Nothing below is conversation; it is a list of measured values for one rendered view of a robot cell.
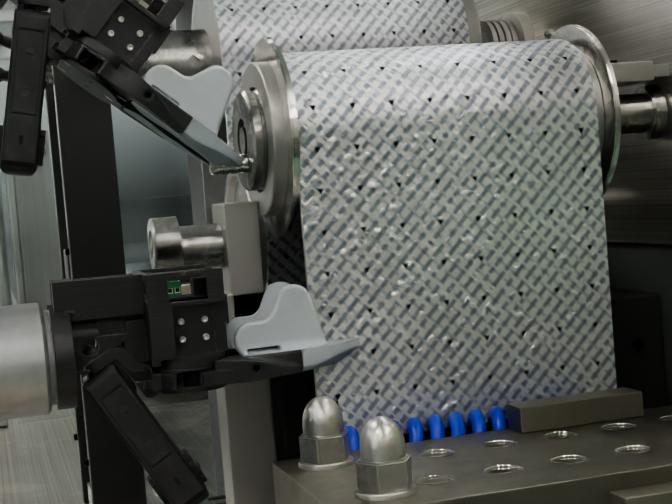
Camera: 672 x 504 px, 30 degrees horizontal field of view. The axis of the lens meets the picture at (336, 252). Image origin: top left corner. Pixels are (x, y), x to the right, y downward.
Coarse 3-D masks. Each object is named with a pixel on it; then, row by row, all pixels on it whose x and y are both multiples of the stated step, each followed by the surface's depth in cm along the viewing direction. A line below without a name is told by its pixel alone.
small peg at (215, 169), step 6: (240, 156) 92; (246, 156) 92; (246, 162) 92; (210, 168) 91; (216, 168) 91; (222, 168) 91; (228, 168) 91; (234, 168) 91; (240, 168) 92; (246, 168) 92; (216, 174) 91; (222, 174) 92
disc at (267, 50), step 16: (256, 48) 95; (272, 48) 90; (272, 64) 91; (288, 80) 88; (288, 96) 87; (288, 112) 87; (288, 128) 88; (288, 144) 88; (288, 160) 89; (288, 176) 89; (288, 192) 89; (288, 208) 90; (272, 224) 95; (288, 224) 91
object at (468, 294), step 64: (320, 192) 89; (384, 192) 90; (448, 192) 91; (512, 192) 93; (576, 192) 94; (320, 256) 89; (384, 256) 90; (448, 256) 91; (512, 256) 93; (576, 256) 94; (320, 320) 89; (384, 320) 90; (448, 320) 92; (512, 320) 93; (576, 320) 94; (320, 384) 89; (384, 384) 90; (448, 384) 92; (512, 384) 93; (576, 384) 94
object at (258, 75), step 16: (576, 48) 98; (256, 64) 91; (256, 80) 92; (272, 80) 90; (592, 80) 95; (272, 96) 89; (272, 112) 88; (272, 128) 88; (272, 144) 89; (272, 160) 89; (272, 176) 89; (256, 192) 95; (272, 192) 90; (272, 208) 92
